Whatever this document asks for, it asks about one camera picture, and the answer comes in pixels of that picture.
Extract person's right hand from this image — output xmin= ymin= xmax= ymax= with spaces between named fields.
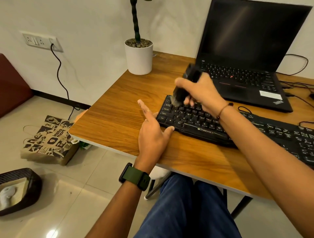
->
xmin=174 ymin=72 xmax=231 ymax=118

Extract person's left hand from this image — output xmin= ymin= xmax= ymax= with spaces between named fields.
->
xmin=133 ymin=99 xmax=175 ymax=175

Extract black cleaning brush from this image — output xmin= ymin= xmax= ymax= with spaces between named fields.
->
xmin=170 ymin=63 xmax=203 ymax=108

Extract black keyboard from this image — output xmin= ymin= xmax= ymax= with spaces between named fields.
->
xmin=156 ymin=95 xmax=314 ymax=170

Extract person's right forearm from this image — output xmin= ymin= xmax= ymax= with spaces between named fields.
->
xmin=218 ymin=107 xmax=314 ymax=238

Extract person's left forearm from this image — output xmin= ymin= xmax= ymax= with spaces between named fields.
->
xmin=86 ymin=181 xmax=145 ymax=238

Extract person's blue jeans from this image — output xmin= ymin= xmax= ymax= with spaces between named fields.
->
xmin=133 ymin=174 xmax=242 ymax=238

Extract white seat chair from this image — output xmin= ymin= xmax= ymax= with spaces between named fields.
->
xmin=143 ymin=166 xmax=172 ymax=200

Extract black laptop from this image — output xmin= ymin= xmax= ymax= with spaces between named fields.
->
xmin=195 ymin=0 xmax=313 ymax=113

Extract printed brown paper bag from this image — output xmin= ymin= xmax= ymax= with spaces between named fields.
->
xmin=20 ymin=115 xmax=80 ymax=166

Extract black metal table leg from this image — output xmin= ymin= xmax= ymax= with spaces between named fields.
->
xmin=222 ymin=188 xmax=253 ymax=220

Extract black woven basket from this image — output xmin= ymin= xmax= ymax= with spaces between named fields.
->
xmin=0 ymin=168 xmax=42 ymax=217

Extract maroon sofa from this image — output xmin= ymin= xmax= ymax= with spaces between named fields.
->
xmin=0 ymin=53 xmax=34 ymax=119

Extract white sock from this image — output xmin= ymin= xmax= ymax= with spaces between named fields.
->
xmin=0 ymin=186 xmax=16 ymax=208

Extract black cord bracelet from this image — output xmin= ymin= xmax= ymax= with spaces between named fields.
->
xmin=216 ymin=102 xmax=234 ymax=121

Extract green strap smartwatch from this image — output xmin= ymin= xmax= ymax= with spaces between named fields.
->
xmin=118 ymin=162 xmax=151 ymax=192

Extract black mouse cable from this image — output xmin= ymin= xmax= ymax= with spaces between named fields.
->
xmin=279 ymin=80 xmax=314 ymax=93

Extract black looped laptop cable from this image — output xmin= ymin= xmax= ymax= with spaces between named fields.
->
xmin=276 ymin=54 xmax=309 ymax=77

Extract black wall power cable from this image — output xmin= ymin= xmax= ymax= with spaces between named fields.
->
xmin=50 ymin=43 xmax=81 ymax=121

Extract white wall socket panel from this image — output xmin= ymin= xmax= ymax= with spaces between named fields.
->
xmin=20 ymin=30 xmax=64 ymax=53

